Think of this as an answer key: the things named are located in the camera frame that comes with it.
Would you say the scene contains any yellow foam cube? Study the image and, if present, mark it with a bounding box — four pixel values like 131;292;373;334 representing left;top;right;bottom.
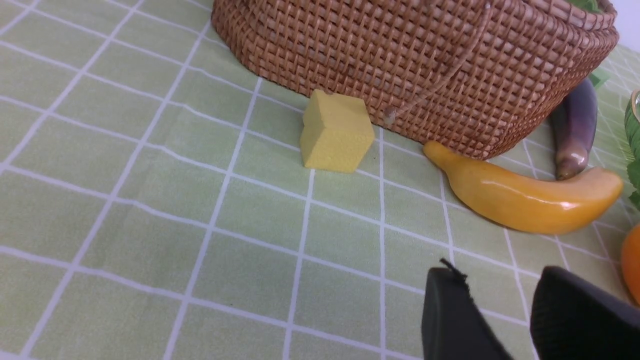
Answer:
299;89;375;173

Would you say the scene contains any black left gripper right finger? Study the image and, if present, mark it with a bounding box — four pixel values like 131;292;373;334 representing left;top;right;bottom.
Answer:
530;265;640;360

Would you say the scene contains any green checkered tablecloth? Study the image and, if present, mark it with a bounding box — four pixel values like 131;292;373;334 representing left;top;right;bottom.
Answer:
0;0;639;360

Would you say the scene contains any orange toy mango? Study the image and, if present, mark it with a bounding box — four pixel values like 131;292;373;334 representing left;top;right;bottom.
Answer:
620;223;640;305

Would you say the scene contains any green leaf-shaped plate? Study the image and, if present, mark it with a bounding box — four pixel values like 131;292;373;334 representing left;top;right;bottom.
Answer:
624;89;640;160

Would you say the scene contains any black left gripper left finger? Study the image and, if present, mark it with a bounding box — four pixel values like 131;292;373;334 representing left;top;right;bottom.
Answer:
421;259;513;360

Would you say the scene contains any woven wicker basket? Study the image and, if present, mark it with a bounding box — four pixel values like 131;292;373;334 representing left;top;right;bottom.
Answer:
211;0;620;160

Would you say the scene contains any purple toy eggplant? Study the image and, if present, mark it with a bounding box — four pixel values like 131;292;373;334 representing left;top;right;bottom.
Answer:
549;77;598;181

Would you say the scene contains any yellow toy banana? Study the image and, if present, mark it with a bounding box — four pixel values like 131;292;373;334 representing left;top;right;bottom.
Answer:
423;140;624;235

